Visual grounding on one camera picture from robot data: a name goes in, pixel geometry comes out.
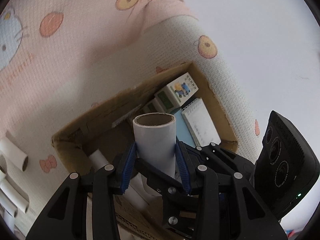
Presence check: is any white paper tube front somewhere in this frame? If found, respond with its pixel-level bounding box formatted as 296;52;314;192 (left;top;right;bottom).
1;179;29;213

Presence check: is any white paper tube short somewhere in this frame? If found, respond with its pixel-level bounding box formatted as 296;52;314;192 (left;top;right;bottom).
1;137;28;172

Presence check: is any pink Hello Kitty blanket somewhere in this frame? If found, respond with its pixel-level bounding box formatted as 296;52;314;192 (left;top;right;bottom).
0;0;262;238

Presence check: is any light blue book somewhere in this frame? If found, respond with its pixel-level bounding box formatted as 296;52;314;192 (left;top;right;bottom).
173;108;196;147

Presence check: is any white cartoon carton box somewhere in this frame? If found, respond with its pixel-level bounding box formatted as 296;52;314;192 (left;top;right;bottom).
155;72;199;113

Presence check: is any white tube inside box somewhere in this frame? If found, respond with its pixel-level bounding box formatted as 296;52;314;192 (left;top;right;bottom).
88;149;151;212

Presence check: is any brown cardboard box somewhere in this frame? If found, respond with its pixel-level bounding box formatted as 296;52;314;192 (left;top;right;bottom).
51;61;239;240

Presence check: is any white spiral notepad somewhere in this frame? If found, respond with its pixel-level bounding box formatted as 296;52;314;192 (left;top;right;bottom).
181;98;221;147

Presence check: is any white paper tube crosswise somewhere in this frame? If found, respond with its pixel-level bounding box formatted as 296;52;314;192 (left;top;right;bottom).
1;199;17;218

